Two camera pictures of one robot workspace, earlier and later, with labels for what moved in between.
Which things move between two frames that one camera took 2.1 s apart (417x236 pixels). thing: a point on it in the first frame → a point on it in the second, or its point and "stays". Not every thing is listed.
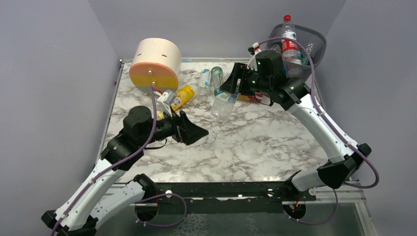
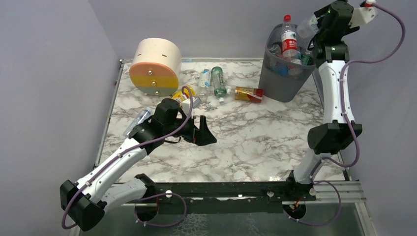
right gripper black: [241, 80] → [315, 35]
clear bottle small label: [223, 107] → [308, 28]
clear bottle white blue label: [204, 92] stays
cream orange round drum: [157, 62] stays
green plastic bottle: [217, 76] stays
